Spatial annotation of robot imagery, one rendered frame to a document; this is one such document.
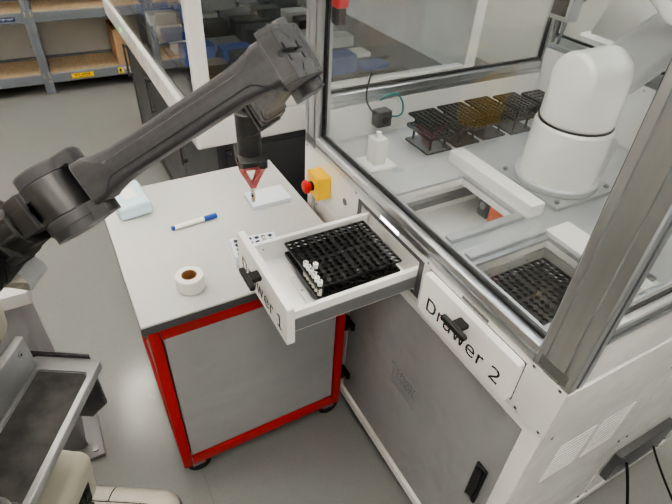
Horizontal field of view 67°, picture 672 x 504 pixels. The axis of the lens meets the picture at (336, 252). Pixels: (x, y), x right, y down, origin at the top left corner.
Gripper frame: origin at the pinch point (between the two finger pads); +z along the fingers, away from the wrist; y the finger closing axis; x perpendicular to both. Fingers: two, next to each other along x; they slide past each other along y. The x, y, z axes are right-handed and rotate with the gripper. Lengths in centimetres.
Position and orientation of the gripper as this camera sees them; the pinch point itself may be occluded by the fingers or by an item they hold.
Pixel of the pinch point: (252, 183)
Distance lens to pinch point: 129.9
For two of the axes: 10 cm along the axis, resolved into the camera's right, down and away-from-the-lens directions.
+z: -0.3, 7.5, 6.6
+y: -3.1, -6.3, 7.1
